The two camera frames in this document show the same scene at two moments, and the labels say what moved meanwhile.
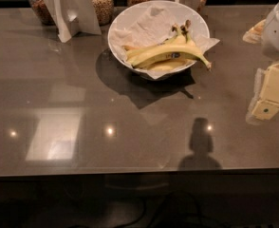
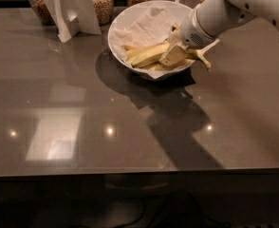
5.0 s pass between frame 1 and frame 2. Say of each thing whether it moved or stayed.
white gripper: moved
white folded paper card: stayed
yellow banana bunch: stayed
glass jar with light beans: stayed
